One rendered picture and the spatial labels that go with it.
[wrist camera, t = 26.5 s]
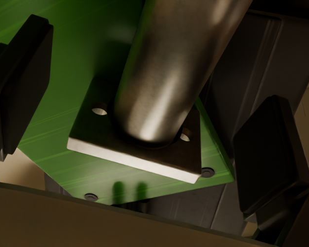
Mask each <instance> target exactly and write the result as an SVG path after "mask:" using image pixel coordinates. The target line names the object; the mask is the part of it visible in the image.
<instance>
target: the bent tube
mask: <svg viewBox="0 0 309 247"><path fill-rule="evenodd" d="M252 1H253V0H145V4H144V7H143V10H142V13H141V16H140V20H139V23H138V26H137V29H136V32H135V35H134V39H133V42H132V45H131V48H130V51H129V55H128V58H127V61H126V64H125V67H124V71H123V74H122V77H121V80H120V83H119V85H118V84H115V83H112V82H109V81H105V80H102V79H99V78H96V77H94V78H92V81H91V83H90V85H89V88H88V90H87V93H86V95H85V97H84V100H83V102H82V105H81V107H80V109H79V112H78V114H77V117H76V119H75V122H74V124H73V126H72V129H71V131H70V134H69V136H68V141H67V149H70V150H73V151H77V152H80V153H84V154H88V155H91V156H94V157H98V158H101V159H105V160H109V161H112V162H116V163H119V164H123V165H127V166H130V167H134V168H137V169H141V170H145V171H148V172H152V173H156V174H159V175H163V176H166V177H170V178H174V179H177V180H181V181H184V182H188V183H192V184H195V183H196V182H197V180H198V179H199V178H200V177H201V175H202V159H201V127H200V111H199V110H196V109H193V108H192V106H193V104H194V102H195V101H196V99H197V97H198V95H199V94H200V92H201V90H202V89H203V87H204V85H205V83H206V82H207V80H208V78H209V76H210V75H211V73H212V71H213V69H214V68H215V66H216V64H217V62H218V61H219V59H220V57H221V55H222V54H223V52H224V50H225V48H226V47H227V45H228V43H229V41H230V40H231V38H232V36H233V35H234V33H235V31H236V29H237V28H238V26H239V24H240V22H241V21H242V19H243V17H244V15H245V14H246V12H247V10H248V8H249V7H250V5H251V3H252Z"/></svg>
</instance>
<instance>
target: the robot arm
mask: <svg viewBox="0 0 309 247"><path fill-rule="evenodd" d="M52 39H53V25H51V24H49V20H48V19H46V18H43V17H40V16H37V15H34V14H31V15H30V16H29V18H28V19H27V20H26V22H25V23H24V24H23V26H22V27H21V28H20V29H19V31H18V32H17V33H16V35H15V36H14V37H13V39H12V40H11V41H10V43H9V44H8V45H7V44H4V43H0V161H2V162H4V160H5V158H6V157H7V155H8V154H11V155H13V153H14V152H15V150H16V148H17V146H18V144H19V142H20V140H21V138H22V136H23V134H24V132H25V131H26V129H27V127H28V125H29V123H30V121H31V119H32V117H33V115H34V113H35V111H36V109H37V107H38V105H39V103H40V101H41V99H42V97H43V95H44V93H45V91H46V89H47V87H48V85H49V81H50V71H51V58H52ZM232 143H233V152H234V162H235V171H236V181H237V190H238V199H239V208H240V211H241V212H243V220H244V221H247V222H252V223H257V229H256V231H255V233H254V234H253V236H252V237H251V238H250V239H249V238H245V237H241V236H237V235H233V234H229V233H225V232H221V231H217V230H212V229H208V228H204V227H200V226H196V225H192V224H188V223H184V222H179V221H174V220H170V219H166V218H162V217H157V216H153V215H149V214H144V213H140V212H136V211H131V210H128V209H123V208H119V207H115V206H110V205H106V204H102V203H97V202H93V201H89V200H84V199H80V198H75V197H71V196H66V195H62V194H57V193H53V192H48V191H43V190H39V189H34V188H30V187H25V186H20V185H15V184H9V183H3V182H0V247H309V163H308V160H307V157H306V154H305V150H304V147H303V144H302V141H301V137H300V134H299V131H298V127H297V124H296V121H295V118H294V115H293V112H292V108H291V105H290V102H289V100H288V99H286V98H283V97H280V96H277V95H272V96H271V97H267V98H266V99H265V100H264V101H263V103H262V104H261V105H260V106H259V107H258V108H257V110H256V111H255V112H254V113H253V114H252V115H251V117H250V118H249V119H248V120H247V121H246V122H245V124H244V125H243V126H242V127H241V128H240V129H239V130H238V131H237V133H236V134H235V135H234V138H233V141H232Z"/></svg>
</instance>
